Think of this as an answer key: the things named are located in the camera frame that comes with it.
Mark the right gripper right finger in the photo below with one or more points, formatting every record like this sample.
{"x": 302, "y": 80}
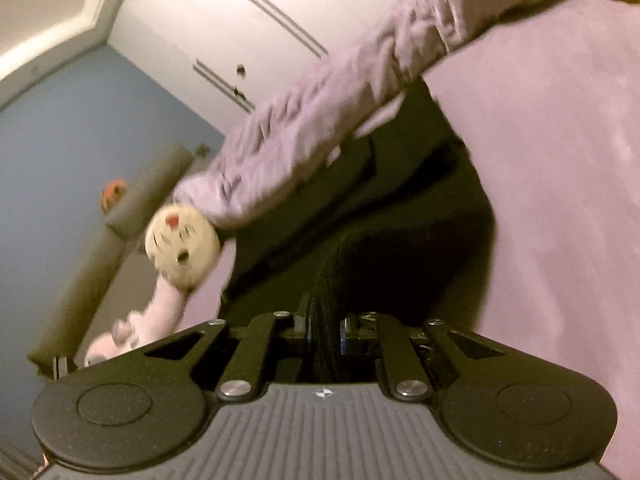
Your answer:
{"x": 398, "y": 366}

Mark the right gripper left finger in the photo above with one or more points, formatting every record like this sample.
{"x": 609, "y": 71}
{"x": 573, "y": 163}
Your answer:
{"x": 271, "y": 347}

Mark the black knit sweater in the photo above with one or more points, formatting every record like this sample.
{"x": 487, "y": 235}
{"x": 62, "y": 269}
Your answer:
{"x": 394, "y": 226}

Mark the yellow emoji face plush pillow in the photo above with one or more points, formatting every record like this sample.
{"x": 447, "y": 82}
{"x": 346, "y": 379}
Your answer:
{"x": 182, "y": 245}

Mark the grey padded headboard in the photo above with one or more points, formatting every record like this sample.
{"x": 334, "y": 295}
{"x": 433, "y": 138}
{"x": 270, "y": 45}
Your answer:
{"x": 113, "y": 275}

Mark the orange plush toy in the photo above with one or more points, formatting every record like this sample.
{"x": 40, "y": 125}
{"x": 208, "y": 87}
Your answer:
{"x": 112, "y": 193}

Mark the lilac bed sheet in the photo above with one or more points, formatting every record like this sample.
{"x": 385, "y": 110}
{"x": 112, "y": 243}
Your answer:
{"x": 547, "y": 100}

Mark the white wardrobe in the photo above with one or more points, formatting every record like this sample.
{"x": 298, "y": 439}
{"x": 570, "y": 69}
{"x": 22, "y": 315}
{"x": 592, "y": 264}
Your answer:
{"x": 219, "y": 57}

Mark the lilac crumpled duvet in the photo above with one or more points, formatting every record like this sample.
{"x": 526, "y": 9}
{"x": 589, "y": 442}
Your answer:
{"x": 288, "y": 138}

